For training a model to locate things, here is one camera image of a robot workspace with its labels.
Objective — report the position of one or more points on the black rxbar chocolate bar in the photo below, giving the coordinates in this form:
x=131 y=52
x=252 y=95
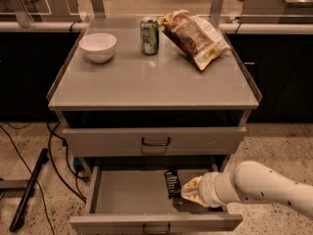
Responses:
x=172 y=183

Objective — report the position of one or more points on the grey open middle drawer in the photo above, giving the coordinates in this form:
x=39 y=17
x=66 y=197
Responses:
x=125 y=193

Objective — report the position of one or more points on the white horizontal rail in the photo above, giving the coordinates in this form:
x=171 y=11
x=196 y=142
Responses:
x=229 y=28

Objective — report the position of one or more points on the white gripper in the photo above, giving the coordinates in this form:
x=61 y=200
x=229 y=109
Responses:
x=206 y=189

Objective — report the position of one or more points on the black drawer handle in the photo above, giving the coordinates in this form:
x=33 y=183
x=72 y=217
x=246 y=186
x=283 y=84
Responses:
x=150 y=230
x=167 y=142

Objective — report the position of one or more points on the grey background desk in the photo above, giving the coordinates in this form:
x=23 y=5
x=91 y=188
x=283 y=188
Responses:
x=277 y=12

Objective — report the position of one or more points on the black top drawer handle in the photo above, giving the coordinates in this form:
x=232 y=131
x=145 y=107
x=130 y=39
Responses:
x=167 y=142

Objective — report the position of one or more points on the black middle drawer handle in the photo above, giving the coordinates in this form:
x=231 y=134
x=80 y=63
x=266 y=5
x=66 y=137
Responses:
x=150 y=230

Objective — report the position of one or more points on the grey top drawer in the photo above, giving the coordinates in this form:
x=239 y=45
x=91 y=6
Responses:
x=126 y=142

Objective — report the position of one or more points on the black bar on floor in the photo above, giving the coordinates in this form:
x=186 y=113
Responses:
x=17 y=219

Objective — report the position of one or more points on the grey metal drawer cabinet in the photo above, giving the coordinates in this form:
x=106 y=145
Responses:
x=134 y=90

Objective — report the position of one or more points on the white ceramic bowl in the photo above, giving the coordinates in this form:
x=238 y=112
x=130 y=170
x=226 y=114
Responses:
x=98 y=47

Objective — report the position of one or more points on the green soda can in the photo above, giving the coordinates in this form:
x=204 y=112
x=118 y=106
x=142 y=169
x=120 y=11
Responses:
x=149 y=35

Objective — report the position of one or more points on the brown chip bag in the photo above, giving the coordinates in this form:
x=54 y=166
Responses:
x=195 y=36

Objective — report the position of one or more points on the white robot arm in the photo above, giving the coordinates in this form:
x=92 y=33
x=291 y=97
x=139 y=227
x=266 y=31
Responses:
x=249 y=183

